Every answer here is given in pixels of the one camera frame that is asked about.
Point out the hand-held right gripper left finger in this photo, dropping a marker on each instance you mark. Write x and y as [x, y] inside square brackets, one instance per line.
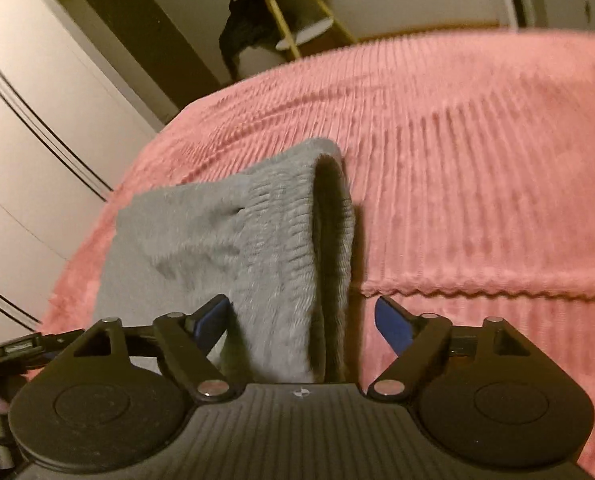
[211, 321]

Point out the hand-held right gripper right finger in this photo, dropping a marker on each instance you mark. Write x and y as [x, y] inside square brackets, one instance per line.
[393, 327]

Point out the grey sock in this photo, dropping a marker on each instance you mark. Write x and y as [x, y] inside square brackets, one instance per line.
[257, 250]

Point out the pink ribbed blanket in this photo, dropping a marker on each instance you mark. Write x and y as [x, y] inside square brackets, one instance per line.
[477, 170]

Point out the white wardrobe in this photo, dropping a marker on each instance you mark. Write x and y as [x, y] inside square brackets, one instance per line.
[32, 125]

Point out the black cloth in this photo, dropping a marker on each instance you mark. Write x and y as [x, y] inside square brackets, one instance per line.
[240, 30]

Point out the yellow wooden side table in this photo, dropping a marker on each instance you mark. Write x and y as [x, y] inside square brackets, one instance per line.
[302, 7]

